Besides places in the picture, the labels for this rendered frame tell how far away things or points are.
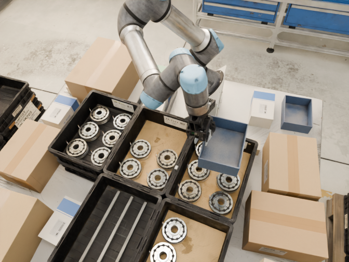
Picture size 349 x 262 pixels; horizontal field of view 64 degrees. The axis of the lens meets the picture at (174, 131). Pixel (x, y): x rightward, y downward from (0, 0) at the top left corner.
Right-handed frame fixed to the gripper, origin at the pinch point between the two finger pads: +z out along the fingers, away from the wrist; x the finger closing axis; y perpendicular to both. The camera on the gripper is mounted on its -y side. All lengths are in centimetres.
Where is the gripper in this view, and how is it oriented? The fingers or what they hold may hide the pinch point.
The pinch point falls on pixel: (204, 138)
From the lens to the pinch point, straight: 107.1
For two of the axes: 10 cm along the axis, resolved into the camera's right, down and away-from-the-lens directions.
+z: 1.7, 5.8, 8.0
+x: 9.3, 1.8, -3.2
